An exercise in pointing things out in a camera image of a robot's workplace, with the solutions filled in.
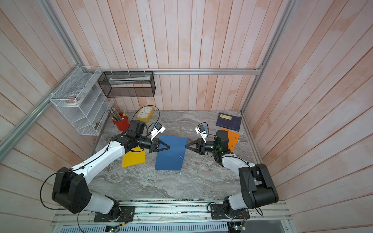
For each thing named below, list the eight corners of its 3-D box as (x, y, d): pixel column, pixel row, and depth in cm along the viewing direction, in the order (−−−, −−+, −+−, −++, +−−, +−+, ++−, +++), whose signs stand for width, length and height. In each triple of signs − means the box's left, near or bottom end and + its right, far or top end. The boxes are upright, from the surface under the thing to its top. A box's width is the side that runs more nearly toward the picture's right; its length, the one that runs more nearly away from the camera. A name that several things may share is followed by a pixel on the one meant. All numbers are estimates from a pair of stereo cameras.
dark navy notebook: (215, 125, 114) (216, 123, 112) (218, 114, 122) (219, 112, 120) (239, 131, 111) (240, 129, 108) (240, 118, 119) (241, 116, 117)
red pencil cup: (117, 129, 111) (111, 119, 102) (125, 122, 116) (120, 111, 107) (124, 133, 109) (119, 123, 100) (132, 125, 114) (127, 114, 105)
